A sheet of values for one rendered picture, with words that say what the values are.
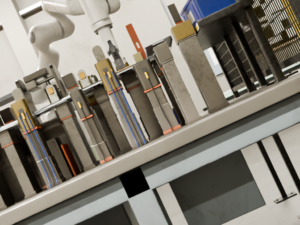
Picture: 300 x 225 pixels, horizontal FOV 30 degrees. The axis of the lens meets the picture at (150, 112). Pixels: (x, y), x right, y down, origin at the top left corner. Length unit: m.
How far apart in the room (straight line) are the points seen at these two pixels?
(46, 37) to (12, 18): 6.52
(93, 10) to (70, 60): 6.86
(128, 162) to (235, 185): 0.44
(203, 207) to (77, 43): 7.39
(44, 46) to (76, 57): 6.43
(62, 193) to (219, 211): 0.55
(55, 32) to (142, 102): 0.61
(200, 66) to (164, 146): 0.65
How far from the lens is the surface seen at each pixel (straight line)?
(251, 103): 1.56
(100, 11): 2.26
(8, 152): 2.32
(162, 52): 1.90
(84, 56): 9.07
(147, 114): 2.28
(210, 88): 2.14
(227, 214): 1.88
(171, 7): 2.49
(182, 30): 2.16
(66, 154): 2.26
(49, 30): 2.65
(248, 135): 1.60
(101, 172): 1.59
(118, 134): 2.28
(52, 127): 2.49
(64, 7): 2.43
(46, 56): 2.73
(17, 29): 9.11
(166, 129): 2.06
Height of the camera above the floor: 0.74
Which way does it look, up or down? 2 degrees up
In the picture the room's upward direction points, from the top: 25 degrees counter-clockwise
